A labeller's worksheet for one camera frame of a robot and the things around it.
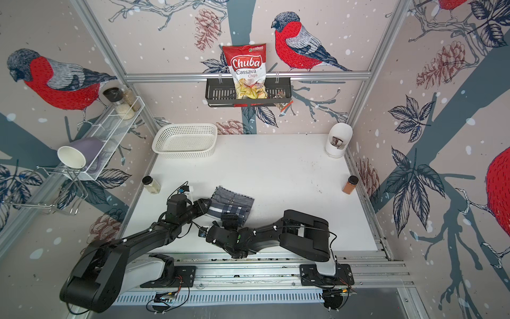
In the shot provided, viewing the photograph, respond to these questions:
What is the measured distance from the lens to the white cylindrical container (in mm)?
1065

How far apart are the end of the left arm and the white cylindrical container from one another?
2.40ft

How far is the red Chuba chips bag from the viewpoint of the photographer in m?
0.81
